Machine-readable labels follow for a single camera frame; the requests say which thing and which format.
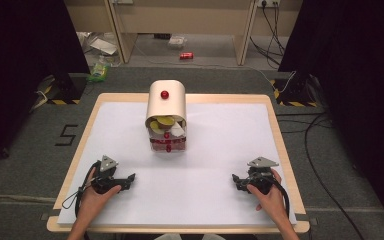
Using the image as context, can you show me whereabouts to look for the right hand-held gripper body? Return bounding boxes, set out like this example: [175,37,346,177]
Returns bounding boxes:
[244,156,280,196]

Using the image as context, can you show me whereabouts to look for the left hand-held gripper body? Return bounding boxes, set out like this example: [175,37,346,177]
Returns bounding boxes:
[91,154,130,195]

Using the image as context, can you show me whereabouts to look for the person's left hand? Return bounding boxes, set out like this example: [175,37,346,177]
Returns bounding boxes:
[76,166,123,224]

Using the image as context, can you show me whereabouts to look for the person's right hand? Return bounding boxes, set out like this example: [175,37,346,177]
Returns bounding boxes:
[246,168,289,222]

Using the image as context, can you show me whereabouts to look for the white table mat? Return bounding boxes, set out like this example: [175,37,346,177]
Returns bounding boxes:
[57,101,298,228]

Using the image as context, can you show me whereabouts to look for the yellow round slice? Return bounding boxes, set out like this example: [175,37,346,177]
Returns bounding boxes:
[156,115,176,127]
[149,120,165,135]

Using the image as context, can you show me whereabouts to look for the white wedge piece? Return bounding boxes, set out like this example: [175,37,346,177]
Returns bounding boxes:
[170,121,186,138]

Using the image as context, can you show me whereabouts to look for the cream storage box red knobs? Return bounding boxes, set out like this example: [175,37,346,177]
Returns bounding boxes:
[144,79,188,154]

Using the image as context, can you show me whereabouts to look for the black stand base striped tape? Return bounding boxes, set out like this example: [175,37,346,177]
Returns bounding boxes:
[34,73,88,106]
[269,73,318,108]

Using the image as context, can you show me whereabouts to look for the green packet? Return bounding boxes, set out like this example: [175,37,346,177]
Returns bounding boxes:
[86,63,110,84]

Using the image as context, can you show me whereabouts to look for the pile of clear plastic bags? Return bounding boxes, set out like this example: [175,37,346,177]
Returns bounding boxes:
[76,31,123,67]

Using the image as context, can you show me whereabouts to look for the black curtain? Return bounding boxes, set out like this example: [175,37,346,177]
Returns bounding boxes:
[278,0,384,231]
[0,0,91,173]

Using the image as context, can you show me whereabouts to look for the white plastic packet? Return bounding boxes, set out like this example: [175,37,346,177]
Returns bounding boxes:
[167,35,188,50]

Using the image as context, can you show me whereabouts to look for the beige wooden desk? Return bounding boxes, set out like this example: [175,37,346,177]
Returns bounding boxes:
[63,0,304,67]

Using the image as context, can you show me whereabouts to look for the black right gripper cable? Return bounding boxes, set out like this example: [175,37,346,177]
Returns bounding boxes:
[267,175,291,219]

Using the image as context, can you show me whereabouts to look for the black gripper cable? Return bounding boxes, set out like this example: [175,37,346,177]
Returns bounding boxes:
[267,175,291,219]
[61,160,102,240]

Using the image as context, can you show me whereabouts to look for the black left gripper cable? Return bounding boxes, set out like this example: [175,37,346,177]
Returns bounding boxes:
[61,160,102,240]

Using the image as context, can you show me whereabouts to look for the black floor cables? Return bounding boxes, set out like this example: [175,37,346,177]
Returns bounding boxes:
[249,1,368,240]

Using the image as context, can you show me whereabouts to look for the wall power outlet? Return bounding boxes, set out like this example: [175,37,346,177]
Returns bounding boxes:
[257,0,281,8]

